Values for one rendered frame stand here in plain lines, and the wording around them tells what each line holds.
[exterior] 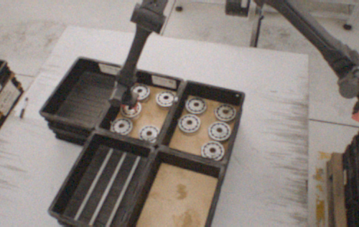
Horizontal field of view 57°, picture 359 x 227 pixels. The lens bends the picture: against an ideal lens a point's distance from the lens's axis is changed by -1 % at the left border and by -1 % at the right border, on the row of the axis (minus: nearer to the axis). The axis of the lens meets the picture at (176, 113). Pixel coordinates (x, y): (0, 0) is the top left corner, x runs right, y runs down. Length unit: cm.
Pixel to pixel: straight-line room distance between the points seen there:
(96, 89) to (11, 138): 52
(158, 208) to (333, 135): 169
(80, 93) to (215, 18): 202
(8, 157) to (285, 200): 136
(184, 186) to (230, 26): 224
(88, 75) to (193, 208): 94
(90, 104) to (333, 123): 184
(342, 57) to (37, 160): 143
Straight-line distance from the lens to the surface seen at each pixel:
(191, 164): 141
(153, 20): 111
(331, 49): 117
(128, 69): 133
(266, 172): 163
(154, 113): 163
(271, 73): 201
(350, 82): 115
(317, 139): 267
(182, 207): 140
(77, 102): 177
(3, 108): 259
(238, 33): 332
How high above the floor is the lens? 214
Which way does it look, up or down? 54 degrees down
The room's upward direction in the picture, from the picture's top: 5 degrees counter-clockwise
